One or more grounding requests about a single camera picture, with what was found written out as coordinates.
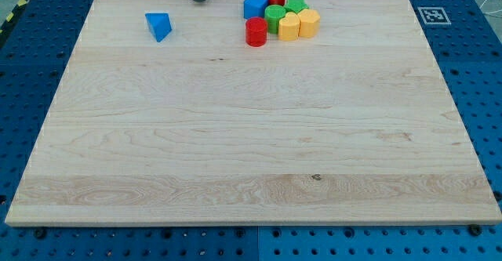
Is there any green star block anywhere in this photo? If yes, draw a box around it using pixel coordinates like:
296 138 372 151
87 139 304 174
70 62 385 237
284 0 309 13

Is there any red cylinder block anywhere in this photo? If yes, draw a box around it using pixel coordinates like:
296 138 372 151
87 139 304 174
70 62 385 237
246 16 267 47

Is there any yellow heart block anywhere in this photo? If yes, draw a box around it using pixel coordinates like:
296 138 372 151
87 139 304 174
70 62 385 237
278 12 300 42

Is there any wooden board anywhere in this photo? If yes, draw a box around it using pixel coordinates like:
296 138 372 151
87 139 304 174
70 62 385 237
5 0 501 227

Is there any green cylinder block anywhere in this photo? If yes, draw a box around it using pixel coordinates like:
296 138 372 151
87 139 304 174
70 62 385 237
264 5 286 34

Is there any blue cube block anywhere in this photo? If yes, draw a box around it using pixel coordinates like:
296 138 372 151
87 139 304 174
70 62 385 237
243 0 268 19

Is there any yellow hexagon block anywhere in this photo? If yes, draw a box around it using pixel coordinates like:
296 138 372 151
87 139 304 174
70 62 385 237
298 9 321 38

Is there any blue triangle block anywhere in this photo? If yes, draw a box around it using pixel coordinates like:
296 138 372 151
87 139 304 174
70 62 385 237
145 13 172 42

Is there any white fiducial marker tag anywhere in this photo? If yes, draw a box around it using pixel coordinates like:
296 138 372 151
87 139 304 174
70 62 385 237
417 6 451 25

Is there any black yellow hazard tape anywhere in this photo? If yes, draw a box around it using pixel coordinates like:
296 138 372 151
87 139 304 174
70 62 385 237
1 0 30 34

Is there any white cable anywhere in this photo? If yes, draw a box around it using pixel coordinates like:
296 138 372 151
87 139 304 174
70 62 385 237
478 0 502 18

